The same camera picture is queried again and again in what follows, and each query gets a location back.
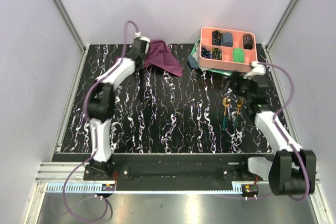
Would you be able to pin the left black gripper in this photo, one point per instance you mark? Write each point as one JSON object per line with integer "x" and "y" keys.
{"x": 143, "y": 55}

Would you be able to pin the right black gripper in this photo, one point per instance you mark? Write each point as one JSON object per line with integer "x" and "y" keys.
{"x": 237, "y": 77}

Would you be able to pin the gold spoon teal handle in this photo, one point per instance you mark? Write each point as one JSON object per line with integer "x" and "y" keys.
{"x": 226, "y": 104}

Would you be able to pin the purple cloth napkin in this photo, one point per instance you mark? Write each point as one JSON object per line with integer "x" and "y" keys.
{"x": 160, "y": 55}

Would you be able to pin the gold fork teal handle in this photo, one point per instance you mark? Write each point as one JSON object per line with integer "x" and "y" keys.
{"x": 240, "y": 103}

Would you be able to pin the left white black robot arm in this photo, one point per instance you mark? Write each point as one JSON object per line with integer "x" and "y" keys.
{"x": 99, "y": 104}

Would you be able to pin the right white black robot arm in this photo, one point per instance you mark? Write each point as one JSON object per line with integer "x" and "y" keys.
{"x": 292, "y": 171}

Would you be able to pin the green rolled napkin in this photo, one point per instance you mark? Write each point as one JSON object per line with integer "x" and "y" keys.
{"x": 238, "y": 55}

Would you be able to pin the blue rolled napkin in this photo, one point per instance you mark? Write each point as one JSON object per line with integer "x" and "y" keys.
{"x": 227, "y": 39}

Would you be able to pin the dark patterned rolled napkin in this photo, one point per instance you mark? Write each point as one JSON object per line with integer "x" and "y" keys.
{"x": 248, "y": 42}

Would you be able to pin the colourful band bundle middle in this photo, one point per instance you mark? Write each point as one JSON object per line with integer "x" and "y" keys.
{"x": 216, "y": 54}

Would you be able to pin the colourful band bundle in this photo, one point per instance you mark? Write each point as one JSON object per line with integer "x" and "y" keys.
{"x": 216, "y": 54}
{"x": 217, "y": 37}
{"x": 205, "y": 53}

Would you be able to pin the pink compartment tray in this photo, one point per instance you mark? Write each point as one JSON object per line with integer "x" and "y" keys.
{"x": 206, "y": 36}

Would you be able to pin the colourful band bundle left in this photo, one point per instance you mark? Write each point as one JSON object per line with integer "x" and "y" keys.
{"x": 205, "y": 53}

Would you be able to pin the stack of folded cloths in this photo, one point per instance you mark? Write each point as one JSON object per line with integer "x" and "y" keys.
{"x": 225, "y": 65}

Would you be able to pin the colourful band bundle top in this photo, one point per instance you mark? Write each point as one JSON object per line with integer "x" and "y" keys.
{"x": 217, "y": 37}

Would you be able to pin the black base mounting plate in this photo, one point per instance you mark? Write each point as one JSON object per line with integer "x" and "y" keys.
{"x": 127, "y": 167}

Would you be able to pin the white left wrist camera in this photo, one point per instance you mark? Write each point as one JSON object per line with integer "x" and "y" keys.
{"x": 141, "y": 37}

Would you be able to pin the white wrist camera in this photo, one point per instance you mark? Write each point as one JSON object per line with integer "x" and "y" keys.
{"x": 141, "y": 37}
{"x": 256, "y": 69}

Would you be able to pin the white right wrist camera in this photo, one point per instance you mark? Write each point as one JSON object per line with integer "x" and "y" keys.
{"x": 256, "y": 69}

